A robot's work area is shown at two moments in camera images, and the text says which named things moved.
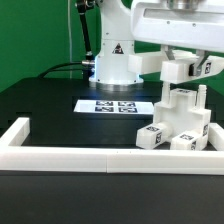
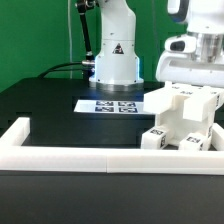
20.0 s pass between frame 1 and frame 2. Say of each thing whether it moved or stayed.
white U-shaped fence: stayed
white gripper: moved
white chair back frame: moved
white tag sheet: stayed
